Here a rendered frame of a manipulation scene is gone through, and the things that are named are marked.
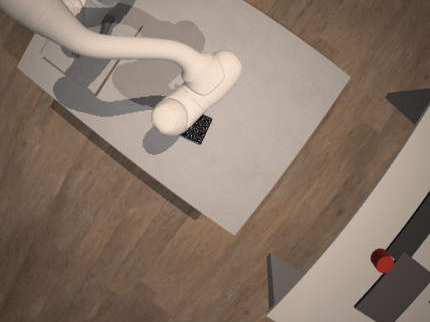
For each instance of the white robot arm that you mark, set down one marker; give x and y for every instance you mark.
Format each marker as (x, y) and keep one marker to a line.
(207, 77)

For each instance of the black square box with knobs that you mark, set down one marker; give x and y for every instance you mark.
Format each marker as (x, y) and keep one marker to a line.
(200, 126)

